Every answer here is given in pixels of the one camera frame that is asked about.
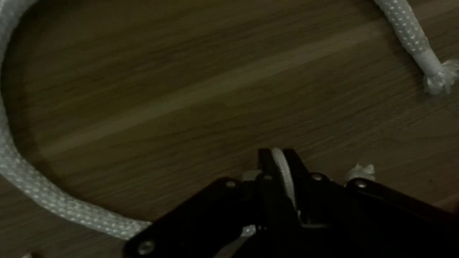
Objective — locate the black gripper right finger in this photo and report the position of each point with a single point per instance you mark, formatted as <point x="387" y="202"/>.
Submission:
<point x="363" y="215"/>

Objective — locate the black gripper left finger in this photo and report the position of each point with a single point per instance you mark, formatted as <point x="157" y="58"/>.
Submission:
<point x="266" y="190"/>

